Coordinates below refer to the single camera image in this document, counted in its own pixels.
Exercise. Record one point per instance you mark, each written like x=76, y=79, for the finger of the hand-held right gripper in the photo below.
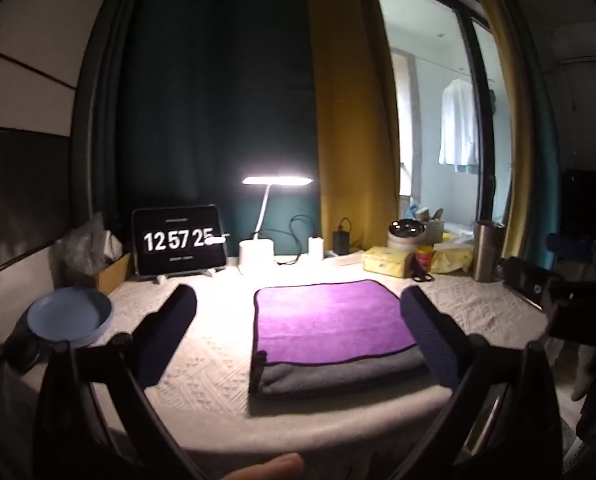
x=525, y=277

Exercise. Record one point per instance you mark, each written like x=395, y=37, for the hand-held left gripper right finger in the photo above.
x=428, y=337

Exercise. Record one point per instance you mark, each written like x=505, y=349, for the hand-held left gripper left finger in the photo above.
x=170, y=322

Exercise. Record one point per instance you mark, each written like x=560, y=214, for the grey towel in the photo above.
x=338, y=375

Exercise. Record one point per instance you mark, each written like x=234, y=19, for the purple towel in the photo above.
x=330, y=320

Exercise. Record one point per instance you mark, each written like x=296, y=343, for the person's left hand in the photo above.
x=265, y=467

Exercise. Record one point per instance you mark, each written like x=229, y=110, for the steel tumbler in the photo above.
x=488, y=252

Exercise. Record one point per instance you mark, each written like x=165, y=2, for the white tablet stand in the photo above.
x=185, y=275

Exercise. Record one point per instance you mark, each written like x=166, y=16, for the white patterned tablecloth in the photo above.
x=212, y=360

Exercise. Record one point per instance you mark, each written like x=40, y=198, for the black scissors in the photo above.
x=422, y=277

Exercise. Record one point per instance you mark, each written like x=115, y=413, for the yellow packet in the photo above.
x=453, y=259

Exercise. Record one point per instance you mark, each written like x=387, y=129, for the red cup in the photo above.
x=423, y=261

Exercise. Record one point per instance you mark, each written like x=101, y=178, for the cardboard box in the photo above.
x=112, y=272

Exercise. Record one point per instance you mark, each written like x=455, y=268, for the black tablet with clock display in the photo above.
x=177, y=242

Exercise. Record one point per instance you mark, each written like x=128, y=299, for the yellow tissue box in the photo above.
x=385, y=260

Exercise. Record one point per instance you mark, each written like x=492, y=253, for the blue plate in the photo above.
x=70, y=315

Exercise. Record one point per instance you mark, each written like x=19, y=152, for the teal curtain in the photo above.
x=545, y=175

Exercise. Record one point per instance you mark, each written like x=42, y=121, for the metal bowl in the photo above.
x=406, y=232

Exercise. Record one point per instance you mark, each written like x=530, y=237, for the black power adapter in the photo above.
x=341, y=242

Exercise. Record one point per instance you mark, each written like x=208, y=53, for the white cylinder container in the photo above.
x=316, y=248

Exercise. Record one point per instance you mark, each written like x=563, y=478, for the white desk lamp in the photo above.
x=265, y=210

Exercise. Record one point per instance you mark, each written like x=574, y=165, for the yellow curtain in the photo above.
x=353, y=110
x=513, y=125

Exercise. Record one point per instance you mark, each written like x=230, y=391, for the white hanging shirt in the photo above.
x=459, y=125

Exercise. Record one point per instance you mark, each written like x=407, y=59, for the dark green curtain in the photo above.
x=202, y=85

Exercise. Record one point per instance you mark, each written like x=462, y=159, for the white air conditioner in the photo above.
x=585, y=42

